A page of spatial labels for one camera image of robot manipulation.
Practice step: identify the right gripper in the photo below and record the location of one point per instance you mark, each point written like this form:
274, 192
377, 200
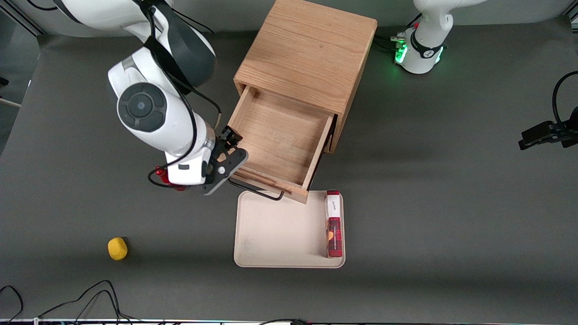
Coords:
224, 142

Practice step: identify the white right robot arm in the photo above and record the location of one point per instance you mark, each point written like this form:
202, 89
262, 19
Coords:
180, 131

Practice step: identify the beige plastic tray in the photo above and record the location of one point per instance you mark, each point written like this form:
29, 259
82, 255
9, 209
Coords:
280, 234

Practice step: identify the wooden drawer cabinet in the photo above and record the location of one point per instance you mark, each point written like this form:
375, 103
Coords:
307, 49

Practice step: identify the red tartan shortbread box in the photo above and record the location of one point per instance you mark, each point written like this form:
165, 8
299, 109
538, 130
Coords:
334, 234

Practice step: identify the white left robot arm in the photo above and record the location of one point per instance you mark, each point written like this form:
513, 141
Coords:
424, 27

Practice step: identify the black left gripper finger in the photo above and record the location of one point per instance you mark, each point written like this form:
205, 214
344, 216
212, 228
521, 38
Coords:
570, 131
537, 134

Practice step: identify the red wrist connector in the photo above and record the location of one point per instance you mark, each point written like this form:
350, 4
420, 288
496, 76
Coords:
162, 176

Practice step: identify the small yellow lemon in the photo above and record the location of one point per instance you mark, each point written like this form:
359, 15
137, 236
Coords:
117, 249

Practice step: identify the dark aluminium frame rail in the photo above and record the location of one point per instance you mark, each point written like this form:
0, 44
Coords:
22, 20

